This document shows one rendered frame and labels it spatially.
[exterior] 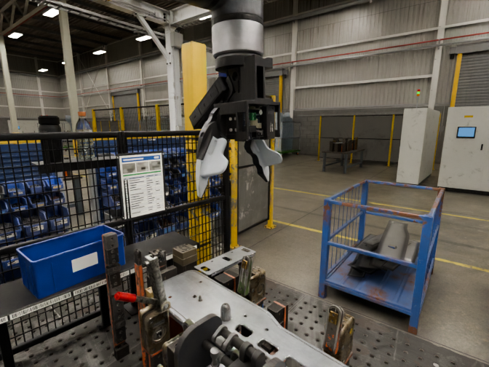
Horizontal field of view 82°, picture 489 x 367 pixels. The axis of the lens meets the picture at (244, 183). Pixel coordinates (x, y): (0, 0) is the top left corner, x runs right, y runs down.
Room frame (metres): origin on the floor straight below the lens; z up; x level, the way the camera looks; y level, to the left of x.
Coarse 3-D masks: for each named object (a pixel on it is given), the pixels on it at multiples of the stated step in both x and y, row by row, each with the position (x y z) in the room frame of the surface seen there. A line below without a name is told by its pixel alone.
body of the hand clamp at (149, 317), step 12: (144, 312) 0.71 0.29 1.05; (156, 312) 0.71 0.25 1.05; (168, 312) 0.72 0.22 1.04; (144, 324) 0.69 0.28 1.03; (156, 324) 0.69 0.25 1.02; (168, 324) 0.72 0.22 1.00; (144, 336) 0.70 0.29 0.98; (156, 336) 0.69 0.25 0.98; (168, 336) 0.72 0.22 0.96; (144, 348) 0.70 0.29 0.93; (156, 348) 0.69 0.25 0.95; (156, 360) 0.69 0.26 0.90
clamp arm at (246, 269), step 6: (246, 258) 0.92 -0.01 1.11; (252, 258) 0.92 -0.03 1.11; (246, 264) 0.91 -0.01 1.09; (252, 264) 0.92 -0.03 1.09; (240, 270) 0.92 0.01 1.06; (246, 270) 0.91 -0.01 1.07; (240, 276) 0.92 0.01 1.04; (246, 276) 0.90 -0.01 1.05; (240, 282) 0.91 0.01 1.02; (246, 282) 0.90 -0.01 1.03; (240, 288) 0.90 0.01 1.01; (246, 288) 0.89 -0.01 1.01; (246, 294) 0.89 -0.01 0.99
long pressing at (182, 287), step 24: (168, 288) 0.91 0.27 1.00; (192, 288) 0.91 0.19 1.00; (216, 288) 0.91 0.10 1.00; (192, 312) 0.78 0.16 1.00; (216, 312) 0.78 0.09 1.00; (240, 312) 0.78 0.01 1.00; (264, 312) 0.78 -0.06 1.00; (240, 336) 0.67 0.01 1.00; (264, 336) 0.67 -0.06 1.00; (288, 336) 0.67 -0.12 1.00; (312, 360) 0.59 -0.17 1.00; (336, 360) 0.60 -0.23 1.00
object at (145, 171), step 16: (128, 160) 1.24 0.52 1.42; (144, 160) 1.30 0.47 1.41; (160, 160) 1.36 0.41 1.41; (128, 176) 1.24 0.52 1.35; (144, 176) 1.29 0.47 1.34; (160, 176) 1.35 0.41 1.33; (144, 192) 1.29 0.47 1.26; (160, 192) 1.35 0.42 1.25; (128, 208) 1.23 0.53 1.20; (144, 208) 1.28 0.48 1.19; (160, 208) 1.34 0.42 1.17
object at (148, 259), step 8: (152, 256) 0.74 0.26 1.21; (160, 256) 0.74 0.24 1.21; (144, 264) 0.70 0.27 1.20; (152, 264) 0.71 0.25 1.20; (152, 272) 0.71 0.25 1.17; (160, 272) 0.72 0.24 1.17; (152, 280) 0.72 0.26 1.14; (160, 280) 0.72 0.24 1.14; (152, 288) 0.73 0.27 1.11; (160, 288) 0.72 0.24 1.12; (160, 296) 0.72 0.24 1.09; (160, 304) 0.72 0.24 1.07
